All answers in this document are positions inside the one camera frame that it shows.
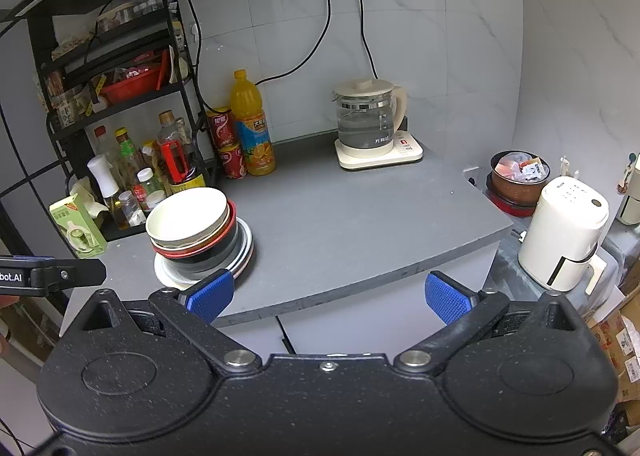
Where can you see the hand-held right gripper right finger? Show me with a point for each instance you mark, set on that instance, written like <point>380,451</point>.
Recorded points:
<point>447,298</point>

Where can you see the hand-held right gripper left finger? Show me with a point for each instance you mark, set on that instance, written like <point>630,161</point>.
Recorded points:
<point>212,293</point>

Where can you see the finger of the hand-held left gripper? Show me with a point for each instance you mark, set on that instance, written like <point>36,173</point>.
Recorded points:
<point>70,273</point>

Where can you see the red and black bowl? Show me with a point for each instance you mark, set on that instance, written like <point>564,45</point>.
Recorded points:
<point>210,261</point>

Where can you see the cream bowl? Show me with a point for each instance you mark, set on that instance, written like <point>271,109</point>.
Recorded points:
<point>185,216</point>
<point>222,232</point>

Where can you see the green box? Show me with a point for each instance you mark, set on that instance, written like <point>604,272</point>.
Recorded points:
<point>75,226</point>

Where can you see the white cloth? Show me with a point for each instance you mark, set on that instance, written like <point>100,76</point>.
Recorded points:
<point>85,196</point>

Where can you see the clear spice jar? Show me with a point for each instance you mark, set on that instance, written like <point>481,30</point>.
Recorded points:
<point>130,211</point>

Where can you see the white spray bottle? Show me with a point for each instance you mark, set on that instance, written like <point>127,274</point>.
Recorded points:
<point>102,176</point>

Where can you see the white cap bottle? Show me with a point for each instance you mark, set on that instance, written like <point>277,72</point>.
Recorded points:
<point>150,191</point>

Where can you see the green label bottle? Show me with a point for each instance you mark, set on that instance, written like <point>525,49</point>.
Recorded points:
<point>127,156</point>

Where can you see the white air fryer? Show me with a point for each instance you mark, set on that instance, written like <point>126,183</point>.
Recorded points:
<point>560,231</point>

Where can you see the red can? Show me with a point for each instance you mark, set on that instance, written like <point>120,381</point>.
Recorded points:
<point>232,161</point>
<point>222,129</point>

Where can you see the clear bottle red cap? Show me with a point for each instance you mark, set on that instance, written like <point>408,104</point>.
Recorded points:
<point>102,141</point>

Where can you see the brown pot with packets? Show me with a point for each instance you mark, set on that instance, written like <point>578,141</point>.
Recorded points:
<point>517,181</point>

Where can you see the cream kettle base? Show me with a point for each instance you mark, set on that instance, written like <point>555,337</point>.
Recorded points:
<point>405,154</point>

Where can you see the orange juice bottle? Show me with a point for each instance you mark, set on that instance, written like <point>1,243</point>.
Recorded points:
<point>252,136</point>

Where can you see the stack of cardboard boxes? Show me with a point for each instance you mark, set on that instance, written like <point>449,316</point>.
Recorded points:
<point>620,341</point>

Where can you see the glass kettle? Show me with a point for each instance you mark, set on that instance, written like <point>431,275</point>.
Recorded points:
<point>367,121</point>

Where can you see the red basket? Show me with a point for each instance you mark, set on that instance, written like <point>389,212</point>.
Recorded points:
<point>130,86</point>

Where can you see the black metal rack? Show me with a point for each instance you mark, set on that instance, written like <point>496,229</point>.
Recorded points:
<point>192,86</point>

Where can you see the white wall hook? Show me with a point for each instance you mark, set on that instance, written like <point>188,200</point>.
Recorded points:
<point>193,32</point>

